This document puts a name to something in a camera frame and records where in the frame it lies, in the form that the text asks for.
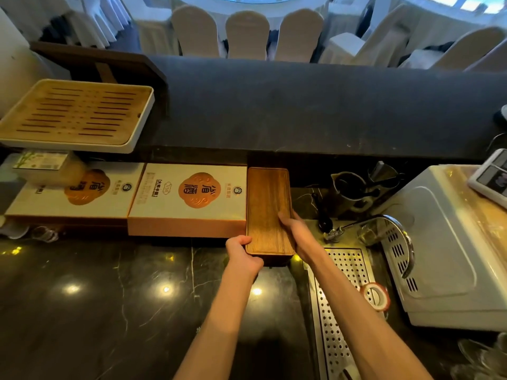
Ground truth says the small black bottle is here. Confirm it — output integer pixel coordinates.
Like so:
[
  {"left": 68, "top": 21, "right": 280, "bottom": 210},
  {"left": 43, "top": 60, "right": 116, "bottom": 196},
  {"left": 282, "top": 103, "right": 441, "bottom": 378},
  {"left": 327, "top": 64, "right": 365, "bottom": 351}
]
[{"left": 312, "top": 193, "right": 334, "bottom": 235}]

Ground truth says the long brown wooden box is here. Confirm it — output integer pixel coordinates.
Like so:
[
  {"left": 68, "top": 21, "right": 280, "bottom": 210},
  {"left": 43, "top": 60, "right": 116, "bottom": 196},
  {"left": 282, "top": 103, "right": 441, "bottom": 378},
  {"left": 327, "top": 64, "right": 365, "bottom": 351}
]
[{"left": 245, "top": 167, "right": 296, "bottom": 268}]

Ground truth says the cluster of clear glasses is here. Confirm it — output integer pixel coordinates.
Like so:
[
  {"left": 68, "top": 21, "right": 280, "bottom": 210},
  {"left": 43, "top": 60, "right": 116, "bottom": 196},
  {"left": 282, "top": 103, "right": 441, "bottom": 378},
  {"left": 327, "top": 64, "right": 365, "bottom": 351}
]
[{"left": 451, "top": 332, "right": 507, "bottom": 380}]

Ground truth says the clear drinking glass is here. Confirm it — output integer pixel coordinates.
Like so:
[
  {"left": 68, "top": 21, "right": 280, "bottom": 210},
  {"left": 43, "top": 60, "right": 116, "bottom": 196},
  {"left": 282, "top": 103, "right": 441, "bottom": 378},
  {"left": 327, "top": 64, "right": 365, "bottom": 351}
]
[{"left": 356, "top": 223, "right": 386, "bottom": 248}]

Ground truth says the person's right forearm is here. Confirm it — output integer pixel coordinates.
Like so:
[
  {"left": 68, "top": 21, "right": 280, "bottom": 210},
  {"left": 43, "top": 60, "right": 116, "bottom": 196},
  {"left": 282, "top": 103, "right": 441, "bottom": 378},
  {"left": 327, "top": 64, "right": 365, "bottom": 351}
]
[{"left": 304, "top": 253, "right": 433, "bottom": 380}]

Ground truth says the perforated steel drain tray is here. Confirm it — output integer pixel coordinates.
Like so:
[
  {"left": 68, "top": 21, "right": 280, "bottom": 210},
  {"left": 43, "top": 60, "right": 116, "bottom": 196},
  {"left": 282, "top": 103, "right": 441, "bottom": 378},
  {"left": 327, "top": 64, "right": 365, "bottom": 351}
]
[{"left": 303, "top": 247, "right": 391, "bottom": 380}]

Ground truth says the chrome curved faucet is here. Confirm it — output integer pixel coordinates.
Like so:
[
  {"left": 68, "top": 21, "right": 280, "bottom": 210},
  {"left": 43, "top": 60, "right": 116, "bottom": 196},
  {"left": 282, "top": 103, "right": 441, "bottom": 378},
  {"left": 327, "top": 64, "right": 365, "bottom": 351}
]
[{"left": 324, "top": 215, "right": 415, "bottom": 280}]

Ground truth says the small white cup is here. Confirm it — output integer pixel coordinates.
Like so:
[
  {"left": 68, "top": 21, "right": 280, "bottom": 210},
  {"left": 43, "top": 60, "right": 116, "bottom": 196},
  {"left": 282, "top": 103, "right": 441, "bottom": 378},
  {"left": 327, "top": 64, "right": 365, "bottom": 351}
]
[{"left": 0, "top": 217, "right": 30, "bottom": 240}]

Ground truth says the small clear glass cup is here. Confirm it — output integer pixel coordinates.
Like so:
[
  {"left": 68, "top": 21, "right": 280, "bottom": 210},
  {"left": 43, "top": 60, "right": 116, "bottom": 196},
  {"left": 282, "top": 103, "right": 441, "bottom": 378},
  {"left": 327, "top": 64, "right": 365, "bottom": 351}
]
[{"left": 31, "top": 225, "right": 60, "bottom": 244}]

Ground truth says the cream gift box orange emblem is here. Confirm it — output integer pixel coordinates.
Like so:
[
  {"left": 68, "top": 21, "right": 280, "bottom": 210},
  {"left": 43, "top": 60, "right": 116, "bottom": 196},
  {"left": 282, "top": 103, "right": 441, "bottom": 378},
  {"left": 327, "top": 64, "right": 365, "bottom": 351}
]
[
  {"left": 127, "top": 162, "right": 248, "bottom": 239},
  {"left": 5, "top": 162, "right": 145, "bottom": 228}
]

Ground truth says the round table white tablecloth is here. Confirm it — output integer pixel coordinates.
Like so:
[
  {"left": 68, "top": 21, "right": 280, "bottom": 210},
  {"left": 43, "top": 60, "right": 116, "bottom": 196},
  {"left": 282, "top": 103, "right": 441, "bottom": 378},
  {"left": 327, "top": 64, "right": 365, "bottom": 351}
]
[
  {"left": 170, "top": 0, "right": 330, "bottom": 25},
  {"left": 394, "top": 0, "right": 507, "bottom": 41}
]

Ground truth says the dark wooden board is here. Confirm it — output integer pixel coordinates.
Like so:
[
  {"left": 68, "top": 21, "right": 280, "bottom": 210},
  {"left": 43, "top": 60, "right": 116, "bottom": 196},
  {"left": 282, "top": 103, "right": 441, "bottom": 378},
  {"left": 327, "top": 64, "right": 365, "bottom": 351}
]
[{"left": 30, "top": 41, "right": 168, "bottom": 115}]

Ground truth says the metal jigger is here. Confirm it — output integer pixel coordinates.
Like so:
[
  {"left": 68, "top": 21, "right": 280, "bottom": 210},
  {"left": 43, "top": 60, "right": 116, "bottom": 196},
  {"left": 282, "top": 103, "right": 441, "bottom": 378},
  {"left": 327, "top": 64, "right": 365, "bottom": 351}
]
[{"left": 368, "top": 161, "right": 405, "bottom": 187}]

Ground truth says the person's left forearm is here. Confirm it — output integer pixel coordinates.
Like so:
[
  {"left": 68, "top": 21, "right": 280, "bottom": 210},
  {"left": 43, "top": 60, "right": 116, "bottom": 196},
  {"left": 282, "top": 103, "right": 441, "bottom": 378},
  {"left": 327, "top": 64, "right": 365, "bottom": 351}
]
[{"left": 173, "top": 269, "right": 263, "bottom": 380}]

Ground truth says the person's left hand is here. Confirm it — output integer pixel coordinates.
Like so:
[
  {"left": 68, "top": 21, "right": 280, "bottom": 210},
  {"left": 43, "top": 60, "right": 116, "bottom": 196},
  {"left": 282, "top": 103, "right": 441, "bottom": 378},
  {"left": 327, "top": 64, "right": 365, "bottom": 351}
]
[{"left": 225, "top": 235, "right": 265, "bottom": 280}]

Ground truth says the bamboo slatted tea tray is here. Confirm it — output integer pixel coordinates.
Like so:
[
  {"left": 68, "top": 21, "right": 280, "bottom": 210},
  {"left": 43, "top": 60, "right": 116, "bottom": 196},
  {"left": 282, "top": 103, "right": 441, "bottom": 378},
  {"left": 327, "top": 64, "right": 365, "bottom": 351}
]
[{"left": 0, "top": 78, "right": 155, "bottom": 154}]

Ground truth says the white countertop appliance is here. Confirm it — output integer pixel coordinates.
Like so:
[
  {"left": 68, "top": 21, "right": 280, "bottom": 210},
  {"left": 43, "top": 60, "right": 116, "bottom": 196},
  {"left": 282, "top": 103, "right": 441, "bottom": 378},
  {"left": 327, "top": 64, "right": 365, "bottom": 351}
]
[{"left": 379, "top": 165, "right": 507, "bottom": 332}]

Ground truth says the person's right hand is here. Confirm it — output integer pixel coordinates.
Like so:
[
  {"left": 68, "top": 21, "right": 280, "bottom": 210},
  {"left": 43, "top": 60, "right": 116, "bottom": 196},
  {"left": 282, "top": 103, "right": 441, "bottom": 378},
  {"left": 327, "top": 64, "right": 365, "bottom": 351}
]
[{"left": 277, "top": 211, "right": 318, "bottom": 269}]

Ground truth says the red and white tape roll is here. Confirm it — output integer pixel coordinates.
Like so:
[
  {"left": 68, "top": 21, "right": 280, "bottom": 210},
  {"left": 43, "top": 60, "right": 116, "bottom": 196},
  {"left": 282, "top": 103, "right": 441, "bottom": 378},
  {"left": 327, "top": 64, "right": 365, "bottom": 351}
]
[{"left": 359, "top": 282, "right": 391, "bottom": 312}]

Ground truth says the group of white covered chairs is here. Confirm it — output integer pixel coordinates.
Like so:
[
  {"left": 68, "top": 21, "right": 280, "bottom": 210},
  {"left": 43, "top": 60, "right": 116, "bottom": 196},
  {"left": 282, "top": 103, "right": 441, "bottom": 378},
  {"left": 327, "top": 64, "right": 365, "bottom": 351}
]
[{"left": 40, "top": 0, "right": 507, "bottom": 72}]

